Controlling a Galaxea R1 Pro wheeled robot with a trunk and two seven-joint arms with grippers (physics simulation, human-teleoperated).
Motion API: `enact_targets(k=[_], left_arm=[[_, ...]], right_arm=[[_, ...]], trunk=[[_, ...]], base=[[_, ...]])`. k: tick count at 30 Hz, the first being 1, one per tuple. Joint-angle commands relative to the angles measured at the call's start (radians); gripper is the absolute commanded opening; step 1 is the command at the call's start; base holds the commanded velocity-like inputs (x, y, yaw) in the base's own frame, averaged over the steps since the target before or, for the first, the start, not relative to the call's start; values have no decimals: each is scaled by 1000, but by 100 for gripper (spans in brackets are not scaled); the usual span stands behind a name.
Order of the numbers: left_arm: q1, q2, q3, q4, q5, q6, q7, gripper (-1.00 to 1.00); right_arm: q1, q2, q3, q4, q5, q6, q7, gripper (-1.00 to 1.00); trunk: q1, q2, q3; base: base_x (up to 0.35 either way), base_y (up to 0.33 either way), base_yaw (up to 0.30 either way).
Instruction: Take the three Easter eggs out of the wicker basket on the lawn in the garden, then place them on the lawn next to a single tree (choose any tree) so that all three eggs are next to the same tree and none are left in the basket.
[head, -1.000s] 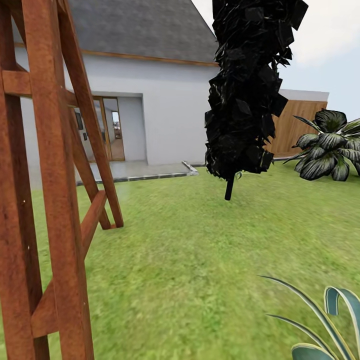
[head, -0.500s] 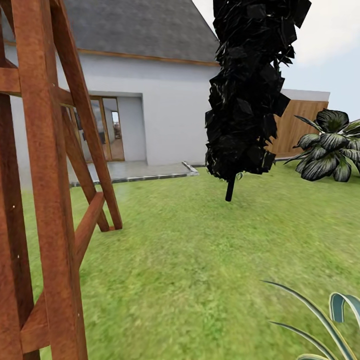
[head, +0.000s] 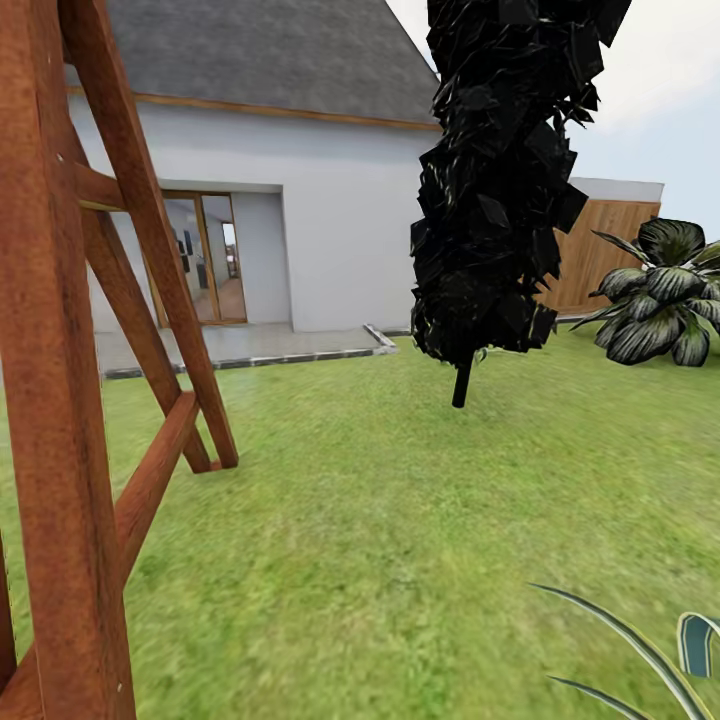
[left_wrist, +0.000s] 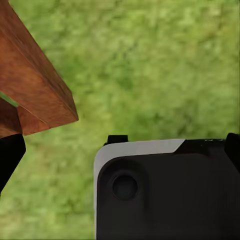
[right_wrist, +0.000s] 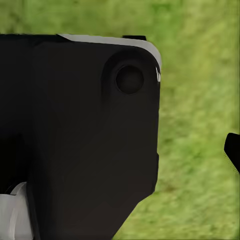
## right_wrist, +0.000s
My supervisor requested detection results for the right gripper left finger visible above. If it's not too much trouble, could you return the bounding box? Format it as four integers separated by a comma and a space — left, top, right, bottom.
0, 133, 26, 194

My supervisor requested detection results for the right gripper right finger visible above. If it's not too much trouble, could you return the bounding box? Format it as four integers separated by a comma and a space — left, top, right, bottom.
224, 133, 240, 173

